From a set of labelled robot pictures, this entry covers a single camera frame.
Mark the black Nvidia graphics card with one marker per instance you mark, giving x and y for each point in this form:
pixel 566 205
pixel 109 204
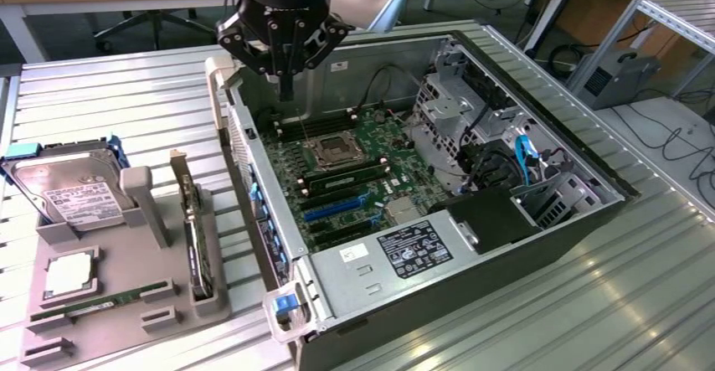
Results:
pixel 193 220

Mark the beige plastic case foot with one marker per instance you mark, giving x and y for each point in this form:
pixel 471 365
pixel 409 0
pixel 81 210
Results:
pixel 271 329
pixel 215 78

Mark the black office chair base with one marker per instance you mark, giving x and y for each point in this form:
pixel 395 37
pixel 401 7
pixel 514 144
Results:
pixel 157 23

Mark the metal CPU socket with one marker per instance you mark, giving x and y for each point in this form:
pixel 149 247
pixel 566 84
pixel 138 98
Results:
pixel 333 151

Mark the silver disk bay cage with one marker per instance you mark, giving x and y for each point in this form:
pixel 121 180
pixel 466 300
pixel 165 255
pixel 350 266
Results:
pixel 447 111

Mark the green Dell motherboard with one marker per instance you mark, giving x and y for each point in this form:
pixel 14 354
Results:
pixel 391 153

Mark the green RAM stick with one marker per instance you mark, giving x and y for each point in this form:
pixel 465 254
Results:
pixel 101 300
pixel 341 180

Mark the blue slot clip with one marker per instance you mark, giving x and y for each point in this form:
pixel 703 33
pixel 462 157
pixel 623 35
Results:
pixel 285 258
pixel 267 225
pixel 278 243
pixel 254 191

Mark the blue expansion slot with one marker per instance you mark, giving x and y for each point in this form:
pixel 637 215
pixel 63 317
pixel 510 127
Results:
pixel 333 208

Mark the silver chipset heatsink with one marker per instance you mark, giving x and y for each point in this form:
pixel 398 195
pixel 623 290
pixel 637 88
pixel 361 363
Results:
pixel 403 212

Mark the silver hard disk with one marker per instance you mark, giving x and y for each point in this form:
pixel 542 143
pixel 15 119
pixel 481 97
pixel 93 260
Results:
pixel 73 187

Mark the blue plastic disk carrier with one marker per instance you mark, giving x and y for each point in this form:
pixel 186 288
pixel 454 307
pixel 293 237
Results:
pixel 23 151

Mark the grey controller box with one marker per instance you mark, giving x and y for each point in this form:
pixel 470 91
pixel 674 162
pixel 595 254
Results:
pixel 614 78

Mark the black plastic shroud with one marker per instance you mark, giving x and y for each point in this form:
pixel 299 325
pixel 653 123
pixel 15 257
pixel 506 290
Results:
pixel 491 220

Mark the silver power supply unit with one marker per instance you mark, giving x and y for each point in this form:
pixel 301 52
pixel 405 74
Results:
pixel 358 270

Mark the blue case latch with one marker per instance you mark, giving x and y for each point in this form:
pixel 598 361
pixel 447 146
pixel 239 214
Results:
pixel 285 304

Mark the silver CPU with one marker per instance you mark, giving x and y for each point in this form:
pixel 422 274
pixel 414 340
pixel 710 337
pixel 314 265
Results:
pixel 69 274

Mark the grey parts rack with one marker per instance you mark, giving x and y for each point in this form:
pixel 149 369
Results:
pixel 113 304

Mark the open black PC case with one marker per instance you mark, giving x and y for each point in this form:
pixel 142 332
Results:
pixel 391 325

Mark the aluminium slat table frame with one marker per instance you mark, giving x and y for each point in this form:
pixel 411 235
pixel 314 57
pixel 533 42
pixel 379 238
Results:
pixel 670 11

